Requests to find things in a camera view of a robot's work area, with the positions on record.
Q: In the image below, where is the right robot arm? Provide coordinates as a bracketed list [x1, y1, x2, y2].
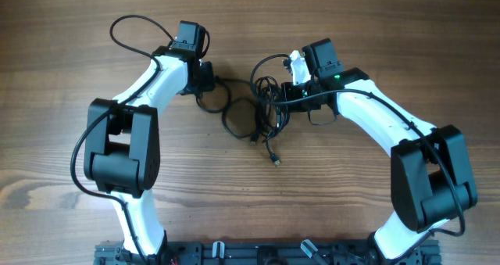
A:
[278, 39, 478, 264]

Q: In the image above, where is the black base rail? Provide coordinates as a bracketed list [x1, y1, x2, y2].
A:
[93, 240, 442, 265]

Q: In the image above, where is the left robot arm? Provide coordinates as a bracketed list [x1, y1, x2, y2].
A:
[75, 20, 215, 260]

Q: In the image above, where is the left camera cable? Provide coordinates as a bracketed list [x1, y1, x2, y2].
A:
[70, 14, 175, 265]

